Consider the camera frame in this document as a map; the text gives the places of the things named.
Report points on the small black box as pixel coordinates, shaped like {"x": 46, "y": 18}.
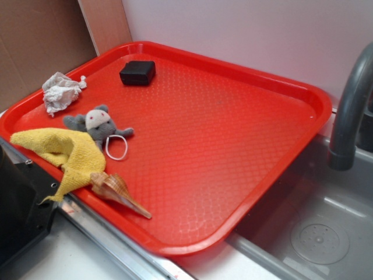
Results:
{"x": 139, "y": 73}

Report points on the red plastic tray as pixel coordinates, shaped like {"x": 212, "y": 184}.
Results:
{"x": 210, "y": 139}

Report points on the white rubber band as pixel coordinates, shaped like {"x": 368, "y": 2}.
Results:
{"x": 107, "y": 147}

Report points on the brown spiral seashell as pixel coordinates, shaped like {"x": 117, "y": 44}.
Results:
{"x": 112, "y": 187}

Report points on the grey plush mouse toy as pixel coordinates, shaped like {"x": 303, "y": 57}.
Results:
{"x": 98, "y": 124}

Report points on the yellow terry cloth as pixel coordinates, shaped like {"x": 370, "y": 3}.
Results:
{"x": 74, "y": 152}

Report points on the crumpled white paper tissue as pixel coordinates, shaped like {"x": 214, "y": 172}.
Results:
{"x": 60, "y": 91}

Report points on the grey plastic sink basin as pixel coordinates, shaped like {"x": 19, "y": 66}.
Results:
{"x": 313, "y": 222}

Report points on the grey curved faucet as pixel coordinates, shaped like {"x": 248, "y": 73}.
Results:
{"x": 352, "y": 127}

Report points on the brown cardboard panel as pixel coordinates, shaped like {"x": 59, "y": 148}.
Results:
{"x": 38, "y": 39}

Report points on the silver metal rail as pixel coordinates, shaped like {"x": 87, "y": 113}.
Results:
{"x": 83, "y": 246}

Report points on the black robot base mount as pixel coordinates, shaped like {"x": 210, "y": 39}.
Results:
{"x": 25, "y": 218}

